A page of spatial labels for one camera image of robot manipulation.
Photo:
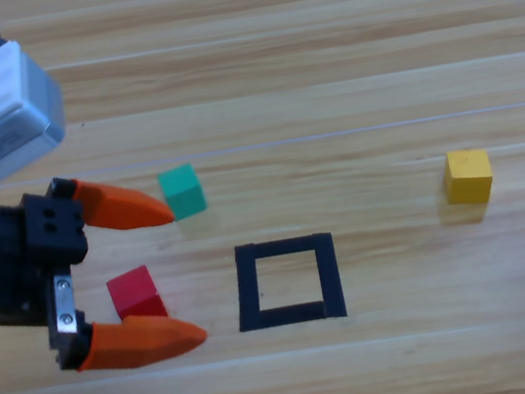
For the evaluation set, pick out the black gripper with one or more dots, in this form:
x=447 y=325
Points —
x=3 y=263

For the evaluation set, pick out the red wooden block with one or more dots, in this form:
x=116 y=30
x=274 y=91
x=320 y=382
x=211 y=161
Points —
x=132 y=290

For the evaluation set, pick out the green wooden block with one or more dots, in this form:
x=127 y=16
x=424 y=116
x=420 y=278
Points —
x=182 y=192

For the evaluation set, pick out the yellow wooden block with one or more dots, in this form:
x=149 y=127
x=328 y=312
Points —
x=466 y=177

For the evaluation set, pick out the black tape square outline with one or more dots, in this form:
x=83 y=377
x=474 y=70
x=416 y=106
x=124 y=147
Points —
x=247 y=289

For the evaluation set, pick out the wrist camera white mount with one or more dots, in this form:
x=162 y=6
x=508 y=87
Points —
x=6 y=122

